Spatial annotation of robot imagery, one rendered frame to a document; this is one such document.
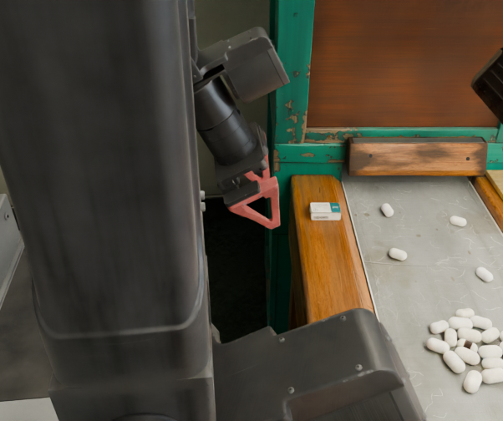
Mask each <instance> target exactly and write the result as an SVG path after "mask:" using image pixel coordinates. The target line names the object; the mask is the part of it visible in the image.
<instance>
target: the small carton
mask: <svg viewBox="0 0 503 421"><path fill-rule="evenodd" d="M309 211H310V216H311V221H340V220H341V213H342V212H341V209H340V205H339V203H310V208H309Z"/></svg>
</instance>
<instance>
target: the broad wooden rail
mask: <svg viewBox="0 0 503 421"><path fill-rule="evenodd" d="M310 203H339V205H340V209H341V212H342V213H341V220H340V221H311V216H310V211H309V208H310ZM288 240H289V249H290V257H291V267H292V284H293V292H294V302H295V310H296V319H297V327H302V326H305V325H307V324H309V323H312V322H316V321H319V320H322V319H324V318H327V317H331V316H333V315H336V314H339V313H341V312H346V311H347V310H350V309H354V308H366V309H368V310H370V311H372V312H373V313H374V309H373V303H372V300H371V296H370V293H369V290H368V284H367V281H366V277H365V274H364V270H363V265H362V262H361V258H360V255H359V251H358V245H357V242H356V238H355V235H354V232H353V226H352V222H351V219H350V215H349V212H348V207H347V203H346V200H345V196H344V193H343V187H342V184H341V182H340V181H339V180H337V179H336V178H335V177H334V176H333V175H292V176H291V182H290V208H289V224H288ZM374 314H375V313H374Z"/></svg>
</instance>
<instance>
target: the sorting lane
mask: <svg viewBox="0 0 503 421"><path fill-rule="evenodd" d="M342 187H343V193H344V196H345V200H346V203H347V207H348V212H349V215H350V219H351V222H352V226H353V232H354V235H355V238H356V242H357V245H358V251H359V255H360V258H361V262H362V265H363V270H364V274H365V277H366V281H367V284H368V290H369V293H370V296H371V300H372V303H373V309H374V313H375V315H376V317H377V319H378V320H379V322H381V323H382V324H383V325H384V327H385V329H386V331H387V332H388V334H389V335H390V336H391V338H392V339H393V341H392V342H393V344H394V346H395V348H396V350H397V352H398V354H399V357H400V359H401V361H402V363H403V365H404V367H405V370H406V371H407V372H409V376H410V377H409V379H410V381H411V383H412V385H413V387H414V391H415V392H416V394H417V397H418V399H419V402H420V405H421V407H422V409H423V411H424V412H425V413H426V416H427V421H503V381H502V382H498V383H491V384H488V383H484V382H483V381H481V383H480V386H479V389H478V391H477V392H475V393H468V392H467V391H466V390H465V389H464V386H463V383H464V381H465V378H466V376H467V374H468V372H469V371H472V370H475V371H478V372H479V373H480V374H481V372H482V371H483V370H485V369H484V368H483V367H482V360H483V358H481V357H480V356H479V357H480V361H479V363H478V364H476V365H470V364H468V363H465V362H464V363H465V370H464V372H462V373H455V372H453V371H452V369H451V368H450V367H449V366H448V365H447V364H446V363H445V361H444V359H443V356H444V354H441V353H437V352H435V351H432V350H430V349H428V347H427V345H426V342H427V340H428V339H430V338H436V339H439V340H441V341H445V332H440V333H437V334H434V333H432V332H431V331H430V325H431V324H432V323H434V322H439V321H441V320H444V321H447V322H448V321H449V319H450V318H452V317H456V315H455V312H456V311H457V310H459V309H466V308H470V309H472V310H473V311H474V313H475V315H474V316H479V317H484V318H488V319H490V320H491V322H492V327H495V328H497V329H498V330H499V333H501V332H502V331H503V233H502V232H501V230H500V228H499V226H498V225H497V224H496V223H495V220H494V219H493V217H492V216H491V214H490V212H489V211H488V210H487V208H486V206H485V204H484V202H483V201H482V199H481V198H480V196H479V195H478V193H477V192H476V190H475V188H474V186H473V185H472V184H471V182H470V181H469V182H342ZM383 204H389V205H390V206H391V208H392V209H393V211H394V213H393V215H392V216H390V217H387V216H386V215H385V214H384V213H383V211H382V209H381V207H382V205H383ZM452 216H458V217H461V218H464V219H466V225H465V226H457V225H453V224H451V223H450V217H452ZM392 248H396V249H399V250H401V251H405V252H406V254H407V257H406V259H405V260H402V261H401V260H398V259H394V258H392V257H391V256H390V255H389V251H390V249H392ZM478 267H484V268H485V269H486V270H487V271H489V272H490V273H491V274H492V275H493V279H492V281H490V282H485V281H484V280H482V279H481V278H480V277H479V276H477V275H476V269H477V268H478ZM500 358H501V359H502V360H503V354H502V356H501V357H500Z"/></svg>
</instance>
